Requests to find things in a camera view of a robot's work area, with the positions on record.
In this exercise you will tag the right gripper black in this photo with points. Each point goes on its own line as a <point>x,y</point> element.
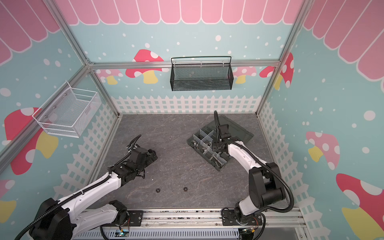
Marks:
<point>216,149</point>

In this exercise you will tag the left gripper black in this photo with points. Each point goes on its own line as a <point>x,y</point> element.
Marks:
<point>153,155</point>

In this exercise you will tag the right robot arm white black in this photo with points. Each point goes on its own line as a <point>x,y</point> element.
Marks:
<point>267,189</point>

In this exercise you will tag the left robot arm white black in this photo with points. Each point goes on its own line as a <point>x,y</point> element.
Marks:
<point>68,217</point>

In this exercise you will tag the dark green compartment organizer box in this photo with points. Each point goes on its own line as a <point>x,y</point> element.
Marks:
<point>202,141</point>

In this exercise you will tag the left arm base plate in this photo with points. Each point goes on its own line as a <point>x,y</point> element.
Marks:
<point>131,218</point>

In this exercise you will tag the black wire mesh basket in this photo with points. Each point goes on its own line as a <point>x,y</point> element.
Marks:
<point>207,73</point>

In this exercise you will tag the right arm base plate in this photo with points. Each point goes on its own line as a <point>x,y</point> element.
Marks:
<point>232,217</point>

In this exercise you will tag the white slotted cable duct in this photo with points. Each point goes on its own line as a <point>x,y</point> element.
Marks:
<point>161,234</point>

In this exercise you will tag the white wire mesh basket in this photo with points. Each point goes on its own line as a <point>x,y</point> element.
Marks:
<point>69,112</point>

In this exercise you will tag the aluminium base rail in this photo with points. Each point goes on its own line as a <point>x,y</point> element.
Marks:
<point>173,218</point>

